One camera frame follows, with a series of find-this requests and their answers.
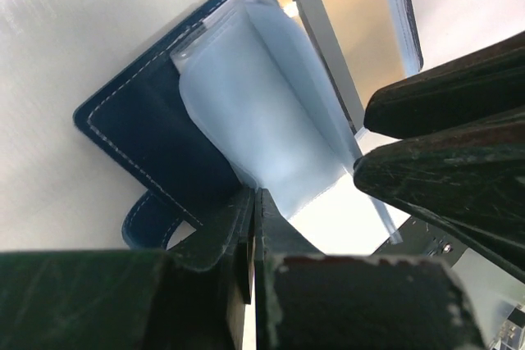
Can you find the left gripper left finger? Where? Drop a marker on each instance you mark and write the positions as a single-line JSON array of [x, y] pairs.
[[192, 296]]

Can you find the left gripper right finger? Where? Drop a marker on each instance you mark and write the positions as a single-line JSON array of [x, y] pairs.
[[309, 300]]

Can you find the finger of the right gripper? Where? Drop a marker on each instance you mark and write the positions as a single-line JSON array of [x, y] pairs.
[[467, 181], [469, 88]]

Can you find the gold striped card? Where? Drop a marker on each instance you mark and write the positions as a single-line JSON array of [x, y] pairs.
[[358, 43]]

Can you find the blue leather card holder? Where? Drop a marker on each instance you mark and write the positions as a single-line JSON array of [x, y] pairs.
[[235, 96]]

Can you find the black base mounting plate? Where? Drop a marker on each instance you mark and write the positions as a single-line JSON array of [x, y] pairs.
[[422, 239]]

